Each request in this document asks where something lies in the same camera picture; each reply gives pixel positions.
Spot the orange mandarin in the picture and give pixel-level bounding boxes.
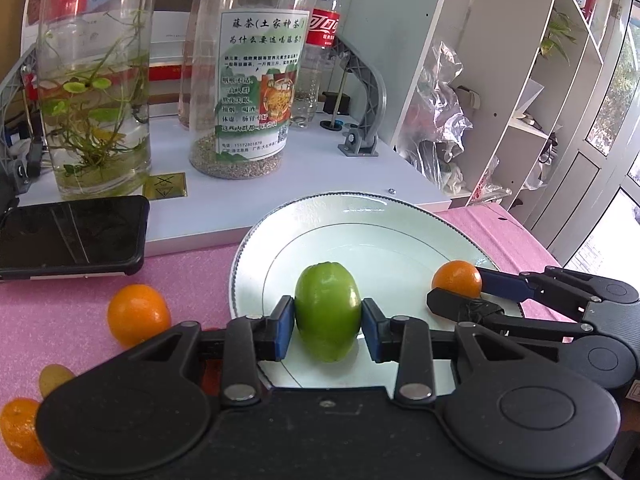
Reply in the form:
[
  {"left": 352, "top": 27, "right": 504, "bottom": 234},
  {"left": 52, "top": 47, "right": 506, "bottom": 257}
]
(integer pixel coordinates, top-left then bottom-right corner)
[
  {"left": 106, "top": 284, "right": 171, "bottom": 348},
  {"left": 1, "top": 398, "right": 48, "bottom": 466}
]

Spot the white shelf unit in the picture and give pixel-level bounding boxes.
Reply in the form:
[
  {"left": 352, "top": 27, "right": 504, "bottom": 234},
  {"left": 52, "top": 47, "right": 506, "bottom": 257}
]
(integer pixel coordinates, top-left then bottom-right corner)
[{"left": 341, "top": 0, "right": 603, "bottom": 211}]

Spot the grey right bracket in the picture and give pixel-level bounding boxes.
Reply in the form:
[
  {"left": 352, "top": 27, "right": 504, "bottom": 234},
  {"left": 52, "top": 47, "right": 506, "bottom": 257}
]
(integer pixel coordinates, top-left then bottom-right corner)
[{"left": 331, "top": 35, "right": 387, "bottom": 157}]

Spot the grey left bracket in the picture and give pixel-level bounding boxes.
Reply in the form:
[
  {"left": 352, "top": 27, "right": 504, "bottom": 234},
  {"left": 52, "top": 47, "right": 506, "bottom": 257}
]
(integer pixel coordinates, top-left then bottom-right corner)
[{"left": 1, "top": 44, "right": 44, "bottom": 195}]

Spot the pink floral tablecloth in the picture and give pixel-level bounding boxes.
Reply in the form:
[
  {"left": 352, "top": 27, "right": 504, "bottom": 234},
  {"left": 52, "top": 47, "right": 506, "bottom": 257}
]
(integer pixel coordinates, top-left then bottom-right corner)
[{"left": 0, "top": 202, "right": 572, "bottom": 480}]

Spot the clear labelled plastic jar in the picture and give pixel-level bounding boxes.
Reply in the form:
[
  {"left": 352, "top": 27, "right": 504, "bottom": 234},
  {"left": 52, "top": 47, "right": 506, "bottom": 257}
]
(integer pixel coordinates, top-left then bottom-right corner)
[{"left": 189, "top": 0, "right": 317, "bottom": 180}]

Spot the white plate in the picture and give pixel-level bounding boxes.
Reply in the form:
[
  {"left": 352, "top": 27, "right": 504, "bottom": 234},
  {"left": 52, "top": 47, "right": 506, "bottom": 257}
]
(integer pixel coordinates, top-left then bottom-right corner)
[{"left": 229, "top": 193, "right": 502, "bottom": 396}]

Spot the small brownish fruit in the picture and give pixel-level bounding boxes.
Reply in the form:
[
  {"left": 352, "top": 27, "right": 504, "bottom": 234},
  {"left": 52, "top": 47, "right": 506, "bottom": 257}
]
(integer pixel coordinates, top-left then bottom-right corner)
[{"left": 38, "top": 363, "right": 75, "bottom": 398}]

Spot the glass vase with plant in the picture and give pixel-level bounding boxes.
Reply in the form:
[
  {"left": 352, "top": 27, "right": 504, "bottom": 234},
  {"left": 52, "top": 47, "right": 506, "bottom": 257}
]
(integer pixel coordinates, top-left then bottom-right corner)
[{"left": 37, "top": 0, "right": 155, "bottom": 200}]

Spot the cola bottle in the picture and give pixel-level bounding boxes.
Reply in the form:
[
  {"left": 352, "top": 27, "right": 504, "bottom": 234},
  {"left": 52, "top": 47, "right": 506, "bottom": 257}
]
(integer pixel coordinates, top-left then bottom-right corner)
[{"left": 291, "top": 0, "right": 341, "bottom": 128}]

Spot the white platform board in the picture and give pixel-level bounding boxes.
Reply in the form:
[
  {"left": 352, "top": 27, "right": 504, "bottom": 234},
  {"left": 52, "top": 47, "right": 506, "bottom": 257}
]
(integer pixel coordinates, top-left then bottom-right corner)
[{"left": 14, "top": 39, "right": 454, "bottom": 258}]

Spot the crumpled clear plastic bag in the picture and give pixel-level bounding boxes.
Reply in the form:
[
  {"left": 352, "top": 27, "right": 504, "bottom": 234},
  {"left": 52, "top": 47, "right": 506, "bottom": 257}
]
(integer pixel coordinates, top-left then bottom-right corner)
[{"left": 396, "top": 40, "right": 480, "bottom": 197}]

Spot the grey bracket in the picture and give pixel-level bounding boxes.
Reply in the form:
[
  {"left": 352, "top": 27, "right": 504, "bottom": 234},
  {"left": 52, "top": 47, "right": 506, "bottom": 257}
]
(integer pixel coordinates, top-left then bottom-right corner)
[
  {"left": 1, "top": 44, "right": 44, "bottom": 195},
  {"left": 331, "top": 35, "right": 387, "bottom": 157}
]

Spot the black smartphone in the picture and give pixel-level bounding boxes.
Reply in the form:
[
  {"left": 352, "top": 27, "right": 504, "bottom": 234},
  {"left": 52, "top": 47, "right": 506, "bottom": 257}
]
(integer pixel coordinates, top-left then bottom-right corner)
[{"left": 1, "top": 195, "right": 150, "bottom": 282}]

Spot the orange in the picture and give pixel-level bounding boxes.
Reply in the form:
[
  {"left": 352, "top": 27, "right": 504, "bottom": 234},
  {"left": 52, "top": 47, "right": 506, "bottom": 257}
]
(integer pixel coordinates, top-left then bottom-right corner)
[{"left": 432, "top": 260, "right": 483, "bottom": 298}]

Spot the oblong green fruit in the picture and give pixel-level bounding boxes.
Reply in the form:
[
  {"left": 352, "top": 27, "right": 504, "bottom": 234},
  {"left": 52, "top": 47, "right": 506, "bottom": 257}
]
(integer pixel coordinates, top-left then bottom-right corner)
[{"left": 294, "top": 262, "right": 361, "bottom": 363}]

